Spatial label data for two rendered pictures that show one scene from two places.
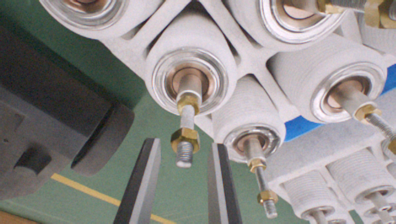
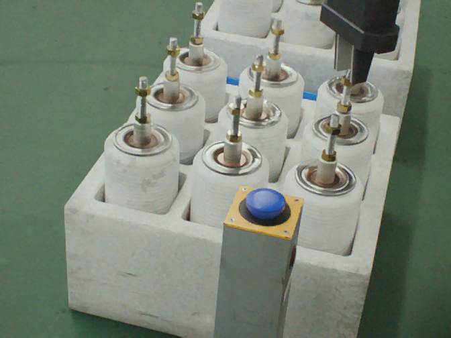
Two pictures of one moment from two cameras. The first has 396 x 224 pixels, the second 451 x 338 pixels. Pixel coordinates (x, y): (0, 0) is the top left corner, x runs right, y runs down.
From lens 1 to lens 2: 1.02 m
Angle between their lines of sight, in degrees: 42
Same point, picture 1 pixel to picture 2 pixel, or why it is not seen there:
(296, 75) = (284, 106)
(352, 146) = (291, 49)
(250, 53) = (294, 147)
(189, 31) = (311, 147)
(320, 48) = not seen: hidden behind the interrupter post
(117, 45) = (369, 215)
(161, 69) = (343, 141)
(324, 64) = (268, 93)
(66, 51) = not seen: outside the picture
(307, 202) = not seen: hidden behind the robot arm
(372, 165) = (291, 22)
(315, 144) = (321, 77)
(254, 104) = (323, 110)
